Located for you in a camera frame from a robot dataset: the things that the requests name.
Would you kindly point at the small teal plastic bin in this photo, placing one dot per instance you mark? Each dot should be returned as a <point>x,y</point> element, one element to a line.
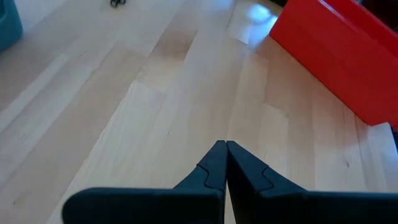
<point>9,25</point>

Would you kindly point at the long red plastic bin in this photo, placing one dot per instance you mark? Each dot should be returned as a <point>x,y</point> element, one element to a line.
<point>342,62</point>

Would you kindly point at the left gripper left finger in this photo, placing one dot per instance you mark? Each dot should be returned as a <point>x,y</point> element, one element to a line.
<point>214,171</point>

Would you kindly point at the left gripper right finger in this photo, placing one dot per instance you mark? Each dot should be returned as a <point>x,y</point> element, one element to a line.
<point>245,180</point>

